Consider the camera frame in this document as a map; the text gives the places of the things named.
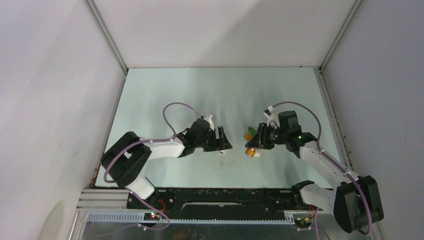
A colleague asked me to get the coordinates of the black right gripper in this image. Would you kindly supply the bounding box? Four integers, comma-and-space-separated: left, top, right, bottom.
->
245, 122, 288, 150

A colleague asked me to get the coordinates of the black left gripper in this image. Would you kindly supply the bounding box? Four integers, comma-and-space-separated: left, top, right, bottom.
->
195, 126, 232, 153

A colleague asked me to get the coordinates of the green water faucet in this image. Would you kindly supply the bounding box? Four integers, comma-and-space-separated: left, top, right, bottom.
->
248, 126, 257, 136

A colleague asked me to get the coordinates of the orange water faucet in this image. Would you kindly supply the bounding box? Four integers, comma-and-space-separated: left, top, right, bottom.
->
243, 132, 257, 158

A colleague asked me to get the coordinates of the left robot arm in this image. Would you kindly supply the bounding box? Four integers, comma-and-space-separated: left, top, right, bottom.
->
100, 117, 233, 208

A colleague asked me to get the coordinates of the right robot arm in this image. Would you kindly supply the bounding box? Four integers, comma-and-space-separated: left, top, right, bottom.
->
245, 107, 385, 233

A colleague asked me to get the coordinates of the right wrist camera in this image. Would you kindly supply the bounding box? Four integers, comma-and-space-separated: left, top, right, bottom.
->
263, 105, 279, 129

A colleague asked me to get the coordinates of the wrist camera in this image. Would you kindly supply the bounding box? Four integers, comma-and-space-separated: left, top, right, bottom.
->
263, 105, 279, 129
202, 114, 215, 131

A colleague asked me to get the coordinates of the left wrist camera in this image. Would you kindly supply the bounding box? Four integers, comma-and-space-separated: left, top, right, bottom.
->
202, 114, 215, 131

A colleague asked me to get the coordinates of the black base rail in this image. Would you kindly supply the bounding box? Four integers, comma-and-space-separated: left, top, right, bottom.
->
146, 187, 316, 222

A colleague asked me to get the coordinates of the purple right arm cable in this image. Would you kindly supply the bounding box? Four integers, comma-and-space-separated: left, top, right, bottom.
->
272, 101, 374, 240

